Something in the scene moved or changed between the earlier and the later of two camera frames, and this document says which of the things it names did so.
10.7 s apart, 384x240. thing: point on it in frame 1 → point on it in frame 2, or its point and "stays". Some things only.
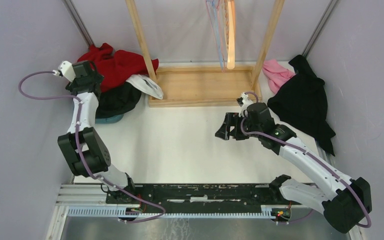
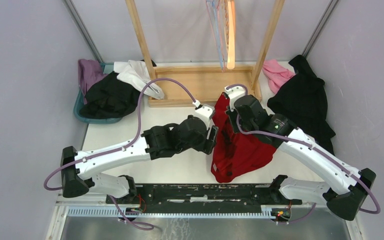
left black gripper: (72, 85) → (207, 145)
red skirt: (117, 66) → (238, 152)
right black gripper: (231, 119) stays
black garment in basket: (117, 101) stays
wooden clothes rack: (208, 86) stays
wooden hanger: (231, 59) stays
